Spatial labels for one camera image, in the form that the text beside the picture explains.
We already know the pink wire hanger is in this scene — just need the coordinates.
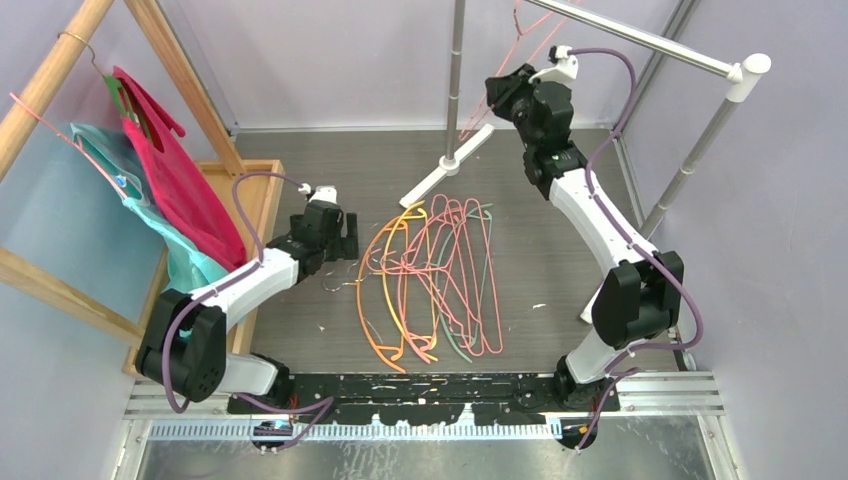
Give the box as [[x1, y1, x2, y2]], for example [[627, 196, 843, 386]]
[[455, 198, 504, 363], [457, 1, 577, 142], [357, 194, 503, 368]]

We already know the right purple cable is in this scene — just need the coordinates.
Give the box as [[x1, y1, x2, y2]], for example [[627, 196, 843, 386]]
[[566, 46, 706, 455]]

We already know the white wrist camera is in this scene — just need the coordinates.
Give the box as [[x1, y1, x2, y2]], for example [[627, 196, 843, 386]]
[[528, 45, 579, 86], [298, 183, 338, 204]]

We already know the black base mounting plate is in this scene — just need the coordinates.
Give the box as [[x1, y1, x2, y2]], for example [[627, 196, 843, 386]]
[[257, 373, 620, 426]]

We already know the red garment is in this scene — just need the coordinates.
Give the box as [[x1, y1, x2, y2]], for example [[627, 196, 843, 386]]
[[112, 67, 247, 271]]

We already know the pink plastic hanger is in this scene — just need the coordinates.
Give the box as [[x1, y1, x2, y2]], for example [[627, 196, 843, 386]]
[[382, 200, 439, 364]]

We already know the purple cable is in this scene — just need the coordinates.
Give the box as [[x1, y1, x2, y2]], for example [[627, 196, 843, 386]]
[[161, 172, 336, 453], [566, 46, 706, 455]]

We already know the pink hanger on wooden rack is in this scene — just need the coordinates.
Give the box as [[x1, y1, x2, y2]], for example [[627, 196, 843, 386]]
[[9, 92, 128, 199]]

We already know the yellow plastic hanger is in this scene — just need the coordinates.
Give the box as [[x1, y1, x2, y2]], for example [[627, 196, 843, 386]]
[[378, 201, 438, 364]]

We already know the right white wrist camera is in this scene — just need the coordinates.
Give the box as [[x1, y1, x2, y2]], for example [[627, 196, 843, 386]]
[[528, 45, 579, 86]]

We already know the green hanger with gold hook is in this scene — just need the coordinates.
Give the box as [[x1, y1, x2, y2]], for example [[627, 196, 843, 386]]
[[56, 31, 153, 140]]

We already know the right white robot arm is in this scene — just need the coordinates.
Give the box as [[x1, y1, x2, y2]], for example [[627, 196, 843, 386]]
[[484, 64, 684, 411]]

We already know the teal garment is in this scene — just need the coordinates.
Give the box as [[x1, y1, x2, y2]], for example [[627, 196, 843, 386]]
[[70, 123, 229, 293]]

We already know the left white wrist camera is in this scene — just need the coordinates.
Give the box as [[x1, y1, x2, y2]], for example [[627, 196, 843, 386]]
[[298, 183, 338, 204]]

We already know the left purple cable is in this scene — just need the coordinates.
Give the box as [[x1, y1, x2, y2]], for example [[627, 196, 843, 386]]
[[161, 172, 336, 453]]

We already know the orange plastic hanger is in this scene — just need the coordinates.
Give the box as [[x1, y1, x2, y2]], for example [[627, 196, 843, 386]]
[[355, 210, 415, 374]]

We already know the silver metal clothes rack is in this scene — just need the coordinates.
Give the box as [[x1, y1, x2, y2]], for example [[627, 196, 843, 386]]
[[397, 0, 773, 326]]

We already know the wooden clothes rack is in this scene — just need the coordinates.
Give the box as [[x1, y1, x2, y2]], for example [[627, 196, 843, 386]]
[[1, 0, 284, 376]]

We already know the green plastic hanger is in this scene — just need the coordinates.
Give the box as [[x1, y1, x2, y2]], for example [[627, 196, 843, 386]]
[[430, 203, 493, 364]]

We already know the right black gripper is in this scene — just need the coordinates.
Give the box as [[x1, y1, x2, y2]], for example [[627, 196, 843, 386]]
[[483, 65, 546, 152]]

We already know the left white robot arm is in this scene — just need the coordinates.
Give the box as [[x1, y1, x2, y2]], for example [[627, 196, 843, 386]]
[[134, 200, 359, 413]]

